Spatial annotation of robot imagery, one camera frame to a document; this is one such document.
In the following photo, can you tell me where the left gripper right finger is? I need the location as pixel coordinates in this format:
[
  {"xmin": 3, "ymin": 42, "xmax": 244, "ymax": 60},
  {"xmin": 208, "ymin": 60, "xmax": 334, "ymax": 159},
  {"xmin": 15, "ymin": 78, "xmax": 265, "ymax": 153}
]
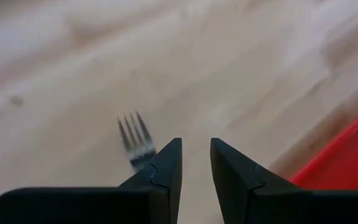
[{"xmin": 209, "ymin": 138, "xmax": 358, "ymax": 224}]

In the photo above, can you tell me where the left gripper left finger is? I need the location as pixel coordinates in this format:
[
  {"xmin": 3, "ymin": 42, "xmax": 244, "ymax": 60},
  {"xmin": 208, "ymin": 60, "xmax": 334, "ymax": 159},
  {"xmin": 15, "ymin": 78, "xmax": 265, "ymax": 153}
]
[{"xmin": 0, "ymin": 138, "xmax": 183, "ymax": 224}]

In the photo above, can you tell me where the fork with clear handle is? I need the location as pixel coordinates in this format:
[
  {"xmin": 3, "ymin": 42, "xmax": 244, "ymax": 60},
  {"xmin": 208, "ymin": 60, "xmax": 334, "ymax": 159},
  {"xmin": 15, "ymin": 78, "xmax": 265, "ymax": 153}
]
[{"xmin": 117, "ymin": 110, "xmax": 157, "ymax": 172}]

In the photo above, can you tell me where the red plastic tray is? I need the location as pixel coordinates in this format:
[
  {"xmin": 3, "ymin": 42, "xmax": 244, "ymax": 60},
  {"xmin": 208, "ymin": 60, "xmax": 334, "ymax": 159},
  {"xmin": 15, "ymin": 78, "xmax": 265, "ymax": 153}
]
[{"xmin": 289, "ymin": 103, "xmax": 358, "ymax": 191}]

